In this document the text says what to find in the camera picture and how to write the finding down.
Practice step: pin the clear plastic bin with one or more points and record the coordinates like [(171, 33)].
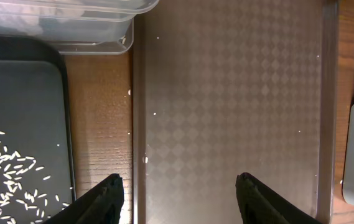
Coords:
[(75, 27)]

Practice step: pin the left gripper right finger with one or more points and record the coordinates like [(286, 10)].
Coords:
[(259, 204)]

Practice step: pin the brown serving tray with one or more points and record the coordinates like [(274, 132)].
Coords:
[(226, 87)]

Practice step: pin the black bin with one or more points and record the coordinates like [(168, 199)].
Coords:
[(34, 99)]

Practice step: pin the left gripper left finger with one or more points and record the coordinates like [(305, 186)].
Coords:
[(100, 205)]

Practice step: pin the rice leftovers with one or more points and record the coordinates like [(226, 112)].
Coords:
[(32, 188)]

